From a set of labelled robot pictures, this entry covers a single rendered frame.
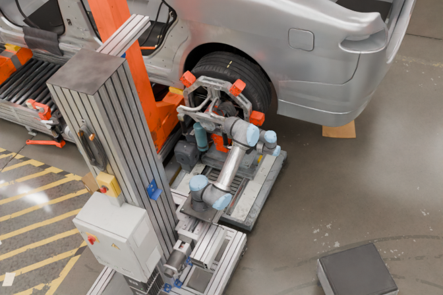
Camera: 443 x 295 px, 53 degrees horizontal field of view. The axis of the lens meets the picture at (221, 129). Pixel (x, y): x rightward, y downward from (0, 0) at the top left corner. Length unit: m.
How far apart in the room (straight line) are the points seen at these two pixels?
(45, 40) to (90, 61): 2.47
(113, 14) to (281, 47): 1.08
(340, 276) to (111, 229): 1.54
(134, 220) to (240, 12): 1.47
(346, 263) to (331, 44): 1.43
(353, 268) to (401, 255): 0.60
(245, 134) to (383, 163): 1.88
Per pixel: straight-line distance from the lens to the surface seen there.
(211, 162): 3.92
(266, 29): 2.97
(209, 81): 3.19
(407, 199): 3.98
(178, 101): 3.75
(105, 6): 2.80
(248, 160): 3.81
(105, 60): 2.02
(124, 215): 2.43
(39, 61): 5.48
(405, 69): 5.13
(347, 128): 4.38
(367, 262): 3.23
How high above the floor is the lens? 3.17
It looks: 46 degrees down
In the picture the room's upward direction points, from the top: 8 degrees counter-clockwise
